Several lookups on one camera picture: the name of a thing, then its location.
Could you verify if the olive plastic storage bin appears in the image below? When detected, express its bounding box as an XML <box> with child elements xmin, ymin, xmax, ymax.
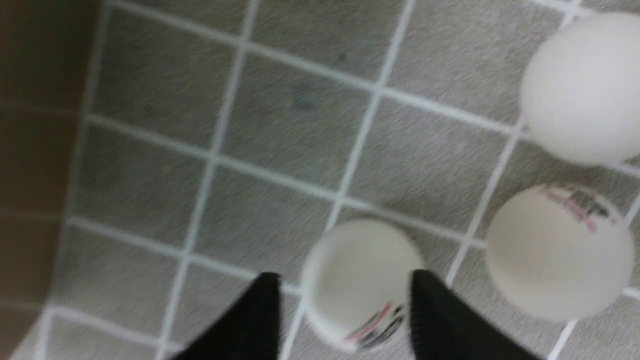
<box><xmin>0</xmin><ymin>0</ymin><xmax>102</xmax><ymax>360</ymax></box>

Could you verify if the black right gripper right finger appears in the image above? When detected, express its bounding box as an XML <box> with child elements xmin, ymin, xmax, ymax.
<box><xmin>409</xmin><ymin>269</ymin><xmax>538</xmax><ymax>360</ymax></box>

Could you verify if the grey checkered tablecloth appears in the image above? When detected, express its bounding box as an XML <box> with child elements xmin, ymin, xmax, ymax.
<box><xmin>1</xmin><ymin>0</ymin><xmax>639</xmax><ymax>360</ymax></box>

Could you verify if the white ping-pong ball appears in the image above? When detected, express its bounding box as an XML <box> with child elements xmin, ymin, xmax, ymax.
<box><xmin>299</xmin><ymin>218</ymin><xmax>425</xmax><ymax>354</ymax></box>
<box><xmin>519</xmin><ymin>12</ymin><xmax>640</xmax><ymax>166</ymax></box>
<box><xmin>485</xmin><ymin>183</ymin><xmax>635</xmax><ymax>322</ymax></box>

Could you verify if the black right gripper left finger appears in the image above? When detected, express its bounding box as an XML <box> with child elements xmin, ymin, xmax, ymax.
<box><xmin>173</xmin><ymin>272</ymin><xmax>282</xmax><ymax>360</ymax></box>

